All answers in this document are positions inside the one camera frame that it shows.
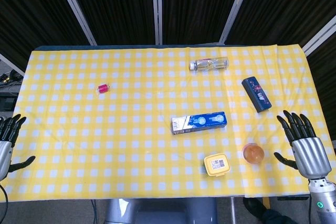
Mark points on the black flat bar under table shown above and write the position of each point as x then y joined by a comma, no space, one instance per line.
292,197

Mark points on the black shoe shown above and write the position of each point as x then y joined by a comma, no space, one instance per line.
254,207

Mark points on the grey partition frame post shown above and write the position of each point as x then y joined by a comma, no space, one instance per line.
11,65
76,9
157,9
235,9
320,35

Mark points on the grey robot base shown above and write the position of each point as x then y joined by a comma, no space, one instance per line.
160,211

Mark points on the metal table leg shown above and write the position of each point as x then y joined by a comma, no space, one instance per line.
232,209

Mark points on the dark blue trouser leg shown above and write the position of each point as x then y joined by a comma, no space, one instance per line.
278,217

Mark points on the yellow white checkered tablecloth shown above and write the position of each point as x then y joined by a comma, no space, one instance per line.
131,134

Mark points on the pink wrapped candy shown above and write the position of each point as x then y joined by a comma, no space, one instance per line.
103,89

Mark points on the dark blue patterned box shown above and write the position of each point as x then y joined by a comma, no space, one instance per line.
256,94

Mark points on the clear plastic bottle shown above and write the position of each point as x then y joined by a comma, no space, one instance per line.
210,64

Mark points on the blue and white paper box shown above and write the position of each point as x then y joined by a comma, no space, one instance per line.
199,122

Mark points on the yellow lidded container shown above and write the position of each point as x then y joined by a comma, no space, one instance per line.
216,165

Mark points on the orange round ball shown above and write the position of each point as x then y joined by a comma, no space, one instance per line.
253,153

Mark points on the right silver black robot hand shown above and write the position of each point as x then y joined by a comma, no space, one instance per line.
311,155

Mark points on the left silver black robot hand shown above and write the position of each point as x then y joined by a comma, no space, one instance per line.
4,150

